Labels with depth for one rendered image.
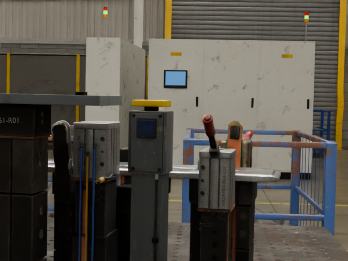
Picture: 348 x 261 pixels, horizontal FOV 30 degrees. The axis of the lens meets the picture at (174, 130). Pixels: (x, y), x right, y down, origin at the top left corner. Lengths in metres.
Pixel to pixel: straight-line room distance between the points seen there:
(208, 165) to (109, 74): 8.26
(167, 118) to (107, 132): 0.22
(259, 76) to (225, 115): 0.74
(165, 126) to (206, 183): 0.20
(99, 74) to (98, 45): 0.42
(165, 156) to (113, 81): 8.37
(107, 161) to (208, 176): 0.21
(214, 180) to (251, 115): 8.19
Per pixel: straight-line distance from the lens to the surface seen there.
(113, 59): 9.52
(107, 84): 9.52
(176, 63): 9.47
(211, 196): 1.30
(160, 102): 1.15
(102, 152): 1.35
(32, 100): 1.18
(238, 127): 1.63
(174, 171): 1.43
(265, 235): 2.27
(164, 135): 1.15
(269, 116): 9.51
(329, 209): 3.49
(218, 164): 1.30
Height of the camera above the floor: 1.17
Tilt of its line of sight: 3 degrees down
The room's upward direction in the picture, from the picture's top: 1 degrees clockwise
